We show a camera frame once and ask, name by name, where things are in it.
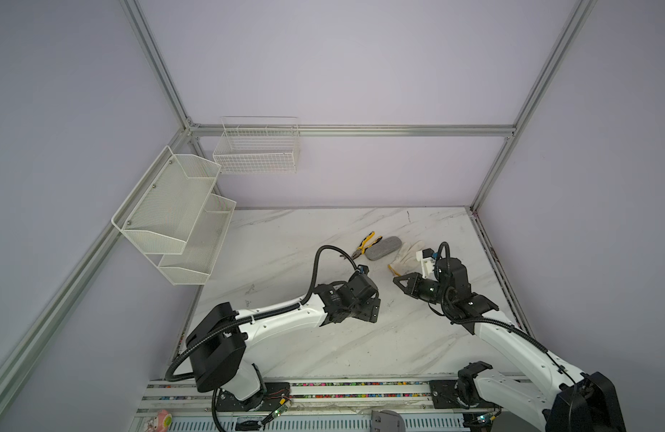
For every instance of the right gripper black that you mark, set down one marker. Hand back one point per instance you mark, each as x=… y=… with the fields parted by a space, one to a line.
x=412 y=283

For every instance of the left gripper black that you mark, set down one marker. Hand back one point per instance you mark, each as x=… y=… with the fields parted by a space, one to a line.
x=370 y=310

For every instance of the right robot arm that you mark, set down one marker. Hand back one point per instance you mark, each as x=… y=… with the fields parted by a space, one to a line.
x=558 y=396

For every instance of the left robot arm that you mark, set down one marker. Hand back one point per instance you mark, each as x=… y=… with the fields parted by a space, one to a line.
x=215 y=357

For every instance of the yellow black pliers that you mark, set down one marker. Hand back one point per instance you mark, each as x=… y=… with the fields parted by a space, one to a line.
x=367 y=243

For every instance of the grey device at front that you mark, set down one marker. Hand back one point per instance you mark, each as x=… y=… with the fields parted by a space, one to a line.
x=386 y=421

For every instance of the lower white mesh shelf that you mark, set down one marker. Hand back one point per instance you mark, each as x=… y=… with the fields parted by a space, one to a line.
x=196 y=264

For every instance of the white mesh shelf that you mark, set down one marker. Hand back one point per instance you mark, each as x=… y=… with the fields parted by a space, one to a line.
x=160 y=214
x=196 y=264

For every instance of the upper white mesh shelf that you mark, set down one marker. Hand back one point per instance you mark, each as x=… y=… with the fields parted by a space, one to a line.
x=160 y=214

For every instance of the pink toy object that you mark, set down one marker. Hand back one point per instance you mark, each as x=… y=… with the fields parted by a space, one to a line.
x=161 y=422

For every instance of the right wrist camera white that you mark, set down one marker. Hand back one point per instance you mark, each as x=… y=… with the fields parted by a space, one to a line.
x=427 y=260

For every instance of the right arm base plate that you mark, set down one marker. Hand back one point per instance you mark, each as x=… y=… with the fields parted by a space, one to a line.
x=444 y=396

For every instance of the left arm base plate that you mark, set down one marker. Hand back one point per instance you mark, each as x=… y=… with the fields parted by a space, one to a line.
x=266 y=399

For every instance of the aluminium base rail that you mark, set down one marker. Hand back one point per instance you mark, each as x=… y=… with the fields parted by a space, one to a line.
x=317 y=405

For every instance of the white wire basket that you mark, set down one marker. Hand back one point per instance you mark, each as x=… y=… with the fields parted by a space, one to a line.
x=258 y=145

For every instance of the aluminium frame profile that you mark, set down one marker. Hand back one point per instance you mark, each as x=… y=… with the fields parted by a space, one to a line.
x=20 y=364

